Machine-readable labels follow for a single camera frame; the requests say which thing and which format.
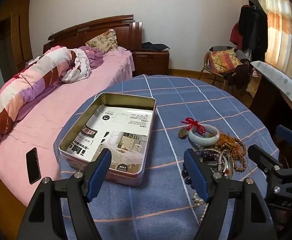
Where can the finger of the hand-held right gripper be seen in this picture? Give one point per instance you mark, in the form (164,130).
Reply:
(263,161)
(286,132)

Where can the wooden desk with patterned cover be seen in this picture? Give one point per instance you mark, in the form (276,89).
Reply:
(280,82)

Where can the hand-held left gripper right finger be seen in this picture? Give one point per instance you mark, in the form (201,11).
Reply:
(197,177)

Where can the purple cloth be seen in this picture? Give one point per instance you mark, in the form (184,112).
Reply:
(93,56)

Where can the black smartphone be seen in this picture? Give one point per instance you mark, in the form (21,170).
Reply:
(33,166)

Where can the striped orange curtain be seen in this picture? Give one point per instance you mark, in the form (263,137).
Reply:
(280,25)

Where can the wooden bed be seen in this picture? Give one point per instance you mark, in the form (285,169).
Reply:
(98,27)

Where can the floral pillow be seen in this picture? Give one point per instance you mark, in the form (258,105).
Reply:
(103,41)

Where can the brown stone pendant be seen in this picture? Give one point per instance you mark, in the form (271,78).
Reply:
(182,133)

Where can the pale jade bangle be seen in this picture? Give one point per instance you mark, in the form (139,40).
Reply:
(194,137)

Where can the patchwork quilt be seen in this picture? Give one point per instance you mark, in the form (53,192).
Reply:
(23,85)

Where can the wooden wardrobe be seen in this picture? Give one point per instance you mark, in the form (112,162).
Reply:
(11,42)

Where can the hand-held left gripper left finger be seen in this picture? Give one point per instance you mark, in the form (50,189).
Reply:
(99,177)

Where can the metal chair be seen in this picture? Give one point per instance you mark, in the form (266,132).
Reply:
(205,70)

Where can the dark garment on chair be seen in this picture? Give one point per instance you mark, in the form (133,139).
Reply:
(238,76)

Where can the silver bangle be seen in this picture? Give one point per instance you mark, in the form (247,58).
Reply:
(224,162)

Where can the blue checked tablecloth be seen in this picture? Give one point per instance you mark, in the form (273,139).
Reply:
(185,92)

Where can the wooden nightstand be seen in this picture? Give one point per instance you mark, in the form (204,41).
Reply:
(151,62)

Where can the metal tin box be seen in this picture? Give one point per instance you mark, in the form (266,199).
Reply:
(68,140)

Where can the black hanging coat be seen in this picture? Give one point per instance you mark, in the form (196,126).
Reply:
(254,27)

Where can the red hanging garment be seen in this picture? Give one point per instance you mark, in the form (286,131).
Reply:
(235,35)

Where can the white embroidered cloth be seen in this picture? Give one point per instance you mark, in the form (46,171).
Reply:
(78,67)

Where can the dark folded clothes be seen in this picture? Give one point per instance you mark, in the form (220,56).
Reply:
(155,46)

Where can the pink bedsheet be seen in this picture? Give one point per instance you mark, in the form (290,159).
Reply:
(61,105)

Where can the printed paper sheet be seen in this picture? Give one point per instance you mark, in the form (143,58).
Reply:
(126,130)

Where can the yellow patterned cushion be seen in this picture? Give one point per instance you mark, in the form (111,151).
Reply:
(223,60)

